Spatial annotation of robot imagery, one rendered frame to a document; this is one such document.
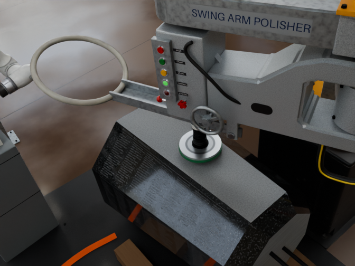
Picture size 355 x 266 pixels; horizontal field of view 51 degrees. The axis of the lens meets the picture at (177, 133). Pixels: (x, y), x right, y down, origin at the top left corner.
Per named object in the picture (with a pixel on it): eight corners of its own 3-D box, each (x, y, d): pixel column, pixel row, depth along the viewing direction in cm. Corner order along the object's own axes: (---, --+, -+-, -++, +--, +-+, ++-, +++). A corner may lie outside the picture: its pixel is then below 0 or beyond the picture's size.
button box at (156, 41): (179, 98, 158) (172, 38, 139) (176, 102, 156) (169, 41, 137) (162, 94, 161) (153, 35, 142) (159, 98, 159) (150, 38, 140)
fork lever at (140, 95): (253, 115, 171) (253, 107, 168) (238, 143, 160) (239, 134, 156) (127, 82, 197) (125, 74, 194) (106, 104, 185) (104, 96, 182)
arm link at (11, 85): (16, 89, 222) (7, 95, 220) (6, 76, 218) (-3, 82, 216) (19, 89, 214) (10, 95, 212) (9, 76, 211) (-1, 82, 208)
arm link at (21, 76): (21, 93, 218) (10, 84, 225) (43, 78, 224) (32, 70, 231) (12, 79, 210) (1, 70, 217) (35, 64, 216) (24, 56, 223)
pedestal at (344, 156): (307, 143, 297) (323, 64, 246) (386, 193, 256) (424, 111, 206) (248, 187, 271) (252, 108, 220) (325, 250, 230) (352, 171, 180)
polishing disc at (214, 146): (202, 167, 177) (201, 165, 176) (170, 146, 189) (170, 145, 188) (230, 142, 187) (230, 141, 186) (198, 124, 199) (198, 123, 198)
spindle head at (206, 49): (260, 108, 169) (266, 16, 138) (243, 140, 155) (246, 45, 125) (188, 92, 183) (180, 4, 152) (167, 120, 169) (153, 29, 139)
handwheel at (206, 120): (232, 125, 158) (232, 97, 148) (223, 141, 152) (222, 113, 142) (199, 117, 164) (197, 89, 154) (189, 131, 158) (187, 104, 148)
